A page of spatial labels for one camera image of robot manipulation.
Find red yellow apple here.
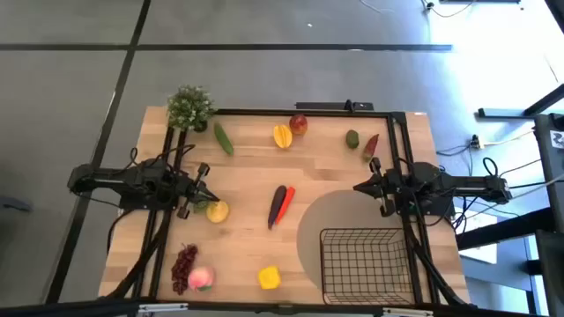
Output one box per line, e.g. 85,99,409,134
288,114,309,136

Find potted green plant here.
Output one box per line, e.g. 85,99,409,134
166,85,218,133

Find round grey mat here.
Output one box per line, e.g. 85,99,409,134
295,188,413,305

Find green cucumber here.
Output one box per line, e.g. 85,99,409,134
213,122,235,157

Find black aluminium table frame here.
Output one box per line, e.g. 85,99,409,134
131,108,442,307

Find black rig beam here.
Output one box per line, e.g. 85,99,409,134
0,298,564,317

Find black cabinet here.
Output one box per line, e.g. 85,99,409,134
534,112,564,317

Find grey floor object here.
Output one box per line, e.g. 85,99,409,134
0,195,33,213

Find pink peach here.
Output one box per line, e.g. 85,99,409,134
188,265,216,292

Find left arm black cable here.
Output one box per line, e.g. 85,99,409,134
127,144,197,171

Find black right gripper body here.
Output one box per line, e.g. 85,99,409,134
370,157,403,218

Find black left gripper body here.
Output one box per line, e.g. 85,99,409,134
173,162,212,220

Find black slanted beam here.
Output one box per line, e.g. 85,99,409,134
456,206,556,251

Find black wire basket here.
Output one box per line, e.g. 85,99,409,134
319,227,418,306

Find red grape bunch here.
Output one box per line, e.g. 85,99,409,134
170,244,199,296

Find white floor cable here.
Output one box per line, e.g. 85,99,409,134
479,129,537,149

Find yellow star fruit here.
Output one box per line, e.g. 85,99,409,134
272,124,293,150

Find black cable with plug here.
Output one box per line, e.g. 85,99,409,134
420,0,477,18

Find yellow bell pepper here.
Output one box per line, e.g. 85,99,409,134
257,265,283,291

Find black metal stand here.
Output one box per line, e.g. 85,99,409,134
477,83,564,120

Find black cable bundle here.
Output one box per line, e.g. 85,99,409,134
403,215,471,306
105,210,173,300

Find blue floor cables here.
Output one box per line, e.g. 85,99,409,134
435,144,475,177

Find black floor cable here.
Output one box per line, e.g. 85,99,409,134
482,157,564,190

